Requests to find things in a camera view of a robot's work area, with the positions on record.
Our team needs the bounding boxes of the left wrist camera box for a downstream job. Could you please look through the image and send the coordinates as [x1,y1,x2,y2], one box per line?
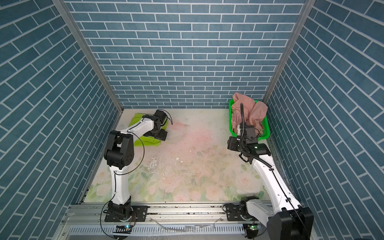
[154,109,169,126]

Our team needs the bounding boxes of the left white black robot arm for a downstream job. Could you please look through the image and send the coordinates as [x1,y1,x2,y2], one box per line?
[102,110,169,222]

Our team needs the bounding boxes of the pink shorts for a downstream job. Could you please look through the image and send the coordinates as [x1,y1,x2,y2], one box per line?
[230,93,268,136]

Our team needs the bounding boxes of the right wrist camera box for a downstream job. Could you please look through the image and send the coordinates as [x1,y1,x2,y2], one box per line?
[237,124,245,136]

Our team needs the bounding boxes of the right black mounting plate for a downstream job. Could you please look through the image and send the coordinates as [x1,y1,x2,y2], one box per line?
[222,203,268,222]

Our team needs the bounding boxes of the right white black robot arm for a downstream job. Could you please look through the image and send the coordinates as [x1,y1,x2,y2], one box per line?
[228,136,314,240]

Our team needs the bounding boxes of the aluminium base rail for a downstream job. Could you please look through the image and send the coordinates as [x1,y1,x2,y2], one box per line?
[59,201,313,226]

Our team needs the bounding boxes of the black mounting plate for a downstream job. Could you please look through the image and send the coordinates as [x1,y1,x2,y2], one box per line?
[103,206,148,223]
[222,203,268,222]

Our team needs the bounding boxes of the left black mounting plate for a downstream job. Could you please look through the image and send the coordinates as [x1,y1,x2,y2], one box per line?
[103,206,148,223]

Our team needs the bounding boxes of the green plastic basket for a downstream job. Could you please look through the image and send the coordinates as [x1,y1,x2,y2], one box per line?
[229,99,271,141]

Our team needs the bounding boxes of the right aluminium corner post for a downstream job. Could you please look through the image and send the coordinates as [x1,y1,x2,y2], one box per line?
[262,0,316,104]

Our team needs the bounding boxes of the aluminium corner post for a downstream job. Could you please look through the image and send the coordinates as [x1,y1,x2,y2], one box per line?
[52,0,124,114]
[262,0,316,104]

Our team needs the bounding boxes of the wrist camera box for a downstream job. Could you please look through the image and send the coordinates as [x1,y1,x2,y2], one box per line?
[237,124,245,136]
[154,109,169,126]

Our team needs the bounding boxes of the left aluminium corner post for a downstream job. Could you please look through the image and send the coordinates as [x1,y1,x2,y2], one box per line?
[52,0,124,114]

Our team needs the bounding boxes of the lime green shorts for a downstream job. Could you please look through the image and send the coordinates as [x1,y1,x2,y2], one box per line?
[126,114,169,147]

